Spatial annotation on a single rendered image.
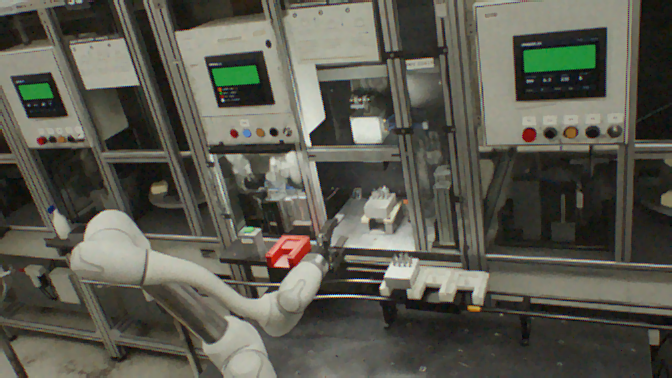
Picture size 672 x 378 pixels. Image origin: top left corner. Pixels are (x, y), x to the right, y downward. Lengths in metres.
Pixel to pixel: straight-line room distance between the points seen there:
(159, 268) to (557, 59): 1.26
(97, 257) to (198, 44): 0.97
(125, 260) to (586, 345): 1.49
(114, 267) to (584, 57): 1.41
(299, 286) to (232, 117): 0.83
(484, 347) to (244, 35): 1.38
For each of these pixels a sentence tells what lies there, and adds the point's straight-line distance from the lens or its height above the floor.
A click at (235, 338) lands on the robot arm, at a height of 0.95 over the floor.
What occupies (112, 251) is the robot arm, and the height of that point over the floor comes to 1.44.
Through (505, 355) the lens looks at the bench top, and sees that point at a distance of 2.14.
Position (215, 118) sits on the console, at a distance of 2.35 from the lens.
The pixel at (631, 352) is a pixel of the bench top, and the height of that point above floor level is 0.68.
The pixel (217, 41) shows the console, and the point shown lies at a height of 1.78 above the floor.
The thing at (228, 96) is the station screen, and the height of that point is 1.58.
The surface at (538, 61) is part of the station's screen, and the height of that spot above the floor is 1.62.
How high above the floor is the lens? 2.13
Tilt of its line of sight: 25 degrees down
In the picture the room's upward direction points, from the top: 12 degrees counter-clockwise
